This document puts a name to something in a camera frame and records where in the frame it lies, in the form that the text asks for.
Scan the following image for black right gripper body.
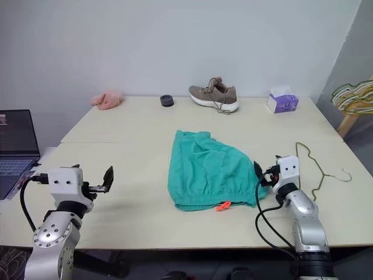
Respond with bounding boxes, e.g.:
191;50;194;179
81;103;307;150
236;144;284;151
260;165;281;193

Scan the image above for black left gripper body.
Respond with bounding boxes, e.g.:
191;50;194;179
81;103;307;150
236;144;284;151
82;181;103;209

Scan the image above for olive wire clothes hanger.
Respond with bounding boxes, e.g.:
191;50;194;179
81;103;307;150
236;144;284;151
294;141;353;202

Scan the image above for green shorts with orange drawstring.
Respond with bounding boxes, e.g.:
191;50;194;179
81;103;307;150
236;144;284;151
167;129;269;212

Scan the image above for purple and white tissue box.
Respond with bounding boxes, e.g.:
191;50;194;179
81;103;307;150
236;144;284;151
266;85;300;115

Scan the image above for dark open laptop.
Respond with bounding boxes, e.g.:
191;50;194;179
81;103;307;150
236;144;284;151
0;109;41;201

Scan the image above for pink plush cloth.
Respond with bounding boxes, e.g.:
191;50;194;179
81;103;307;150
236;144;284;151
91;89;124;111

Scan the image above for wooden clothes rack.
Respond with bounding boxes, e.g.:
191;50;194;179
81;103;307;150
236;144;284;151
337;112;363;139

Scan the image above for taupe sneaker with white sole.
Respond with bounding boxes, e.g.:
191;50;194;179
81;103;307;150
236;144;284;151
188;76;240;115

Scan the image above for dark rounded shape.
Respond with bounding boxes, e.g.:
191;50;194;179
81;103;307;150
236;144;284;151
162;271;188;280
229;266;255;280

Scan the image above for black round lid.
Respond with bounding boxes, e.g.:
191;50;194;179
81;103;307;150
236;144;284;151
159;94;175;108

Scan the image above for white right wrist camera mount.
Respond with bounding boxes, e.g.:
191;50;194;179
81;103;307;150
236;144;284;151
275;155;301;188

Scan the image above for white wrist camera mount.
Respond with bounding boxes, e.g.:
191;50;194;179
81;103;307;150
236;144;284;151
275;155;301;188
47;167;85;202

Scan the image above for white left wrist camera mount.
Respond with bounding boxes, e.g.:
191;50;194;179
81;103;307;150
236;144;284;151
47;167;85;202

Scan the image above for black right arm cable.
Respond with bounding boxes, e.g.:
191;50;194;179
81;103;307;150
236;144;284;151
255;167;298;261

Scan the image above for bunch of wire hangers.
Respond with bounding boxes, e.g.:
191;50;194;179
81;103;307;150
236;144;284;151
330;79;373;117

